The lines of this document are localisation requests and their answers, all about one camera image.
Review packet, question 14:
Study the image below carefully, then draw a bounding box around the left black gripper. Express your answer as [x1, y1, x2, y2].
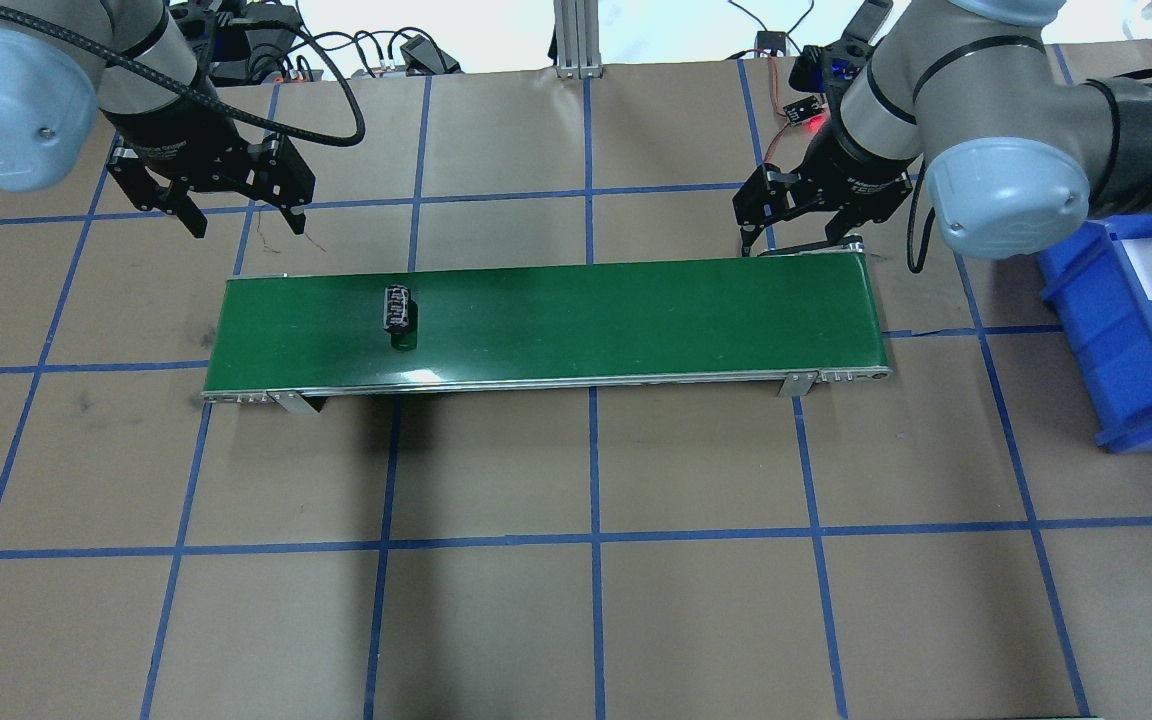
[106, 126, 316, 240]

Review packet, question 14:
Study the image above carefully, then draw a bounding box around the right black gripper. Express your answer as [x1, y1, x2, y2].
[733, 135, 914, 258]

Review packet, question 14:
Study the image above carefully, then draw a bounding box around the black cylindrical capacitor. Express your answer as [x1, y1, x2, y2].
[381, 285, 419, 338]

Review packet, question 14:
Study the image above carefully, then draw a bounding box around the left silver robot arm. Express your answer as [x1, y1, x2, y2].
[0, 1, 462, 238]

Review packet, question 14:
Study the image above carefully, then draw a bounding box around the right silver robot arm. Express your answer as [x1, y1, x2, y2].
[795, 1, 1152, 260]

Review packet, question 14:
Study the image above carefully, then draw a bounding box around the small red led board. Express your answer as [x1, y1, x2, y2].
[783, 94, 828, 127]

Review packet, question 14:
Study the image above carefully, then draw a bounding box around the green conveyor belt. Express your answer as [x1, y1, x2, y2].
[200, 243, 892, 414]

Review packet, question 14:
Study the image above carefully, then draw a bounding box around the black power adapter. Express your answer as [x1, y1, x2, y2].
[210, 1, 303, 88]

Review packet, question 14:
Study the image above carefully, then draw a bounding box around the blue plastic bin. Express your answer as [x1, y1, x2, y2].
[1038, 215, 1152, 454]

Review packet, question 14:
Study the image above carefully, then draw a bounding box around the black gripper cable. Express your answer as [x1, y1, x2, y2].
[0, 0, 367, 147]

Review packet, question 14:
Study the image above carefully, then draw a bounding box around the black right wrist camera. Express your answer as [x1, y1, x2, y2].
[788, 41, 867, 94]

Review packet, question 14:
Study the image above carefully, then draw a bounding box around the red black power cable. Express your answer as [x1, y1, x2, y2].
[726, 0, 823, 259]

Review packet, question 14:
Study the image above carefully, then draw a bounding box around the black inline switch box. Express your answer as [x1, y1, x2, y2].
[755, 29, 788, 56]

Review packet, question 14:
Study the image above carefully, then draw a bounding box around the aluminium frame post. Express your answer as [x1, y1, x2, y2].
[553, 0, 604, 79]

